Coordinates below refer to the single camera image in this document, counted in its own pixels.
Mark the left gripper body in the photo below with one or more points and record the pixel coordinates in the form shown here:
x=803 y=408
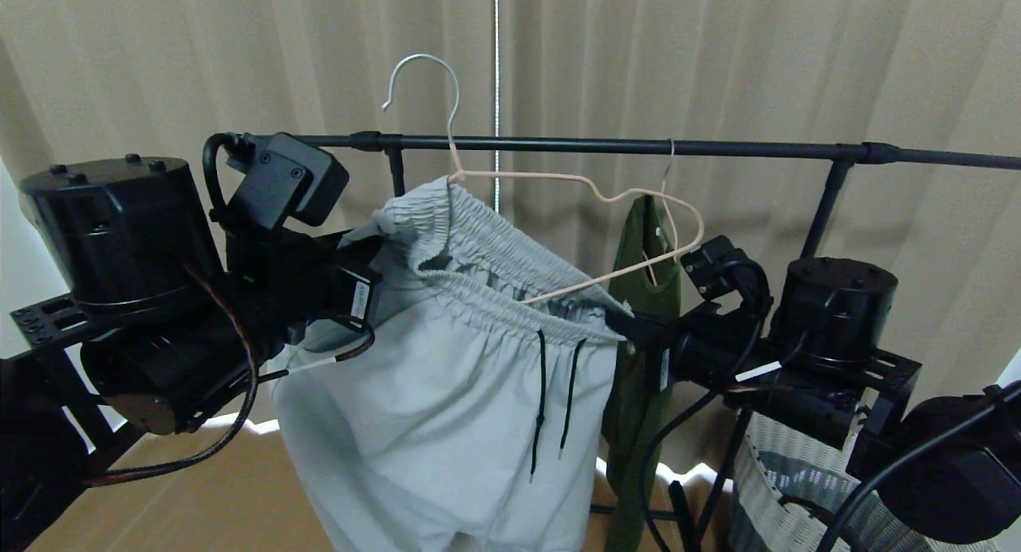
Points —
x=303 y=289

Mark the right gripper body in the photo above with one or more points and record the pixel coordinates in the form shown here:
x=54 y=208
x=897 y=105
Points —
x=702 y=348

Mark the green long-sleeved shirt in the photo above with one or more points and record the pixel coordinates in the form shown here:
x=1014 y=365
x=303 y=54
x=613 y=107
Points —
x=638 y=408

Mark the pink clothes hanger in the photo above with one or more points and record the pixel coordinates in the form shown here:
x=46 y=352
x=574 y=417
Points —
x=668 y=169
x=518 y=174

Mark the pale grey shorts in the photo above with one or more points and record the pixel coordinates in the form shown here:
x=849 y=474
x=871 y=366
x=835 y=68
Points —
x=439 y=424

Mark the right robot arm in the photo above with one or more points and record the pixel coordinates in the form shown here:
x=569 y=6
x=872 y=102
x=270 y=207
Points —
x=833 y=305

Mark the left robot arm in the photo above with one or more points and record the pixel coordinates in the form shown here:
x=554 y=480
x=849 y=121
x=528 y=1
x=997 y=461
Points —
x=120 y=233

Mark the white laundry basket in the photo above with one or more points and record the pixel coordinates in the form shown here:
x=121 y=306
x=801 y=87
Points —
x=766 y=472

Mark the black clothes rack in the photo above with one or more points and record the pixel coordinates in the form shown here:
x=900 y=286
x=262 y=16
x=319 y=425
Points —
x=558 y=144

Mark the beige curtain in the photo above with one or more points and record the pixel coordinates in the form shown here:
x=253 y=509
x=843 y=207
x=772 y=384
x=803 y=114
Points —
x=239 y=57

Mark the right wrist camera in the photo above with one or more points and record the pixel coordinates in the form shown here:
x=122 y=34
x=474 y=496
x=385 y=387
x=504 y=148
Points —
x=718 y=261

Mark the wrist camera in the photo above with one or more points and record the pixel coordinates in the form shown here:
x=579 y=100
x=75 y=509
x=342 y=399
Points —
x=287 y=181
x=718 y=261

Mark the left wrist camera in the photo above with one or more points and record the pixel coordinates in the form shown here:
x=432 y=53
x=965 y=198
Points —
x=287 y=181

